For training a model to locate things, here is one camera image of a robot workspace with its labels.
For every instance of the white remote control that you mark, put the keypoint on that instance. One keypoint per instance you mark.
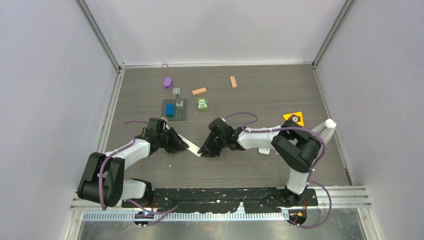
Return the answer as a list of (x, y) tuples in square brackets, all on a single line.
[(264, 151), (191, 146)]

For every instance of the green owl toy block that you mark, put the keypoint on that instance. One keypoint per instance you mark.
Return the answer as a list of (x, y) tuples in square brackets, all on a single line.
[(202, 104)]

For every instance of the white metronome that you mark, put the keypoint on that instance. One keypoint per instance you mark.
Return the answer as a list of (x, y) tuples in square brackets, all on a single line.
[(325, 130)]

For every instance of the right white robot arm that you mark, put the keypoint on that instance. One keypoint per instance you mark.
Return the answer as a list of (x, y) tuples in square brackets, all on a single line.
[(299, 147)]

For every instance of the purple plastic piece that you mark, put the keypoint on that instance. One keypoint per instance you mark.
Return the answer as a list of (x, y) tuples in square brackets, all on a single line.
[(168, 83)]

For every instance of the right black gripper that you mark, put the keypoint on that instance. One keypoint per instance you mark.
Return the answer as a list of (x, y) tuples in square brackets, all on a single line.
[(208, 149)]

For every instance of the blue lego brick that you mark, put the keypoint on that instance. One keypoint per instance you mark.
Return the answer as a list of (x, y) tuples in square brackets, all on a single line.
[(169, 110)]

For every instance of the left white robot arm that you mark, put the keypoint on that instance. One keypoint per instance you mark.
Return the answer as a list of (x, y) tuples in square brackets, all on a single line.
[(103, 179)]

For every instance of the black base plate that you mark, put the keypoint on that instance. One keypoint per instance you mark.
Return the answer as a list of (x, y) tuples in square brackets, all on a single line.
[(222, 200)]

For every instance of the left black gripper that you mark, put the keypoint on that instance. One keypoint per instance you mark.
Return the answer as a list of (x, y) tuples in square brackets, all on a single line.
[(177, 144)]

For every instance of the grey lego baseplate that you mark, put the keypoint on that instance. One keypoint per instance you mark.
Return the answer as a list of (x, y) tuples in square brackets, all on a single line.
[(179, 111)]

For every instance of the grey lego tower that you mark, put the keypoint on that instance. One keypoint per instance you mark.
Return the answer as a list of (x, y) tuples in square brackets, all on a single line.
[(178, 102)]

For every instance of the orange wooden block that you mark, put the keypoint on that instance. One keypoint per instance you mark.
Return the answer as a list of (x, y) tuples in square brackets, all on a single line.
[(233, 82), (199, 91)]

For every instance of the orange wooden block right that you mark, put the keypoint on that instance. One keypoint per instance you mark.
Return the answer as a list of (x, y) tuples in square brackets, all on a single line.
[(233, 82)]

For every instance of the orange wooden block left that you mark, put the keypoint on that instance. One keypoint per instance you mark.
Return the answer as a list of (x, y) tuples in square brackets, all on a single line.
[(199, 91)]

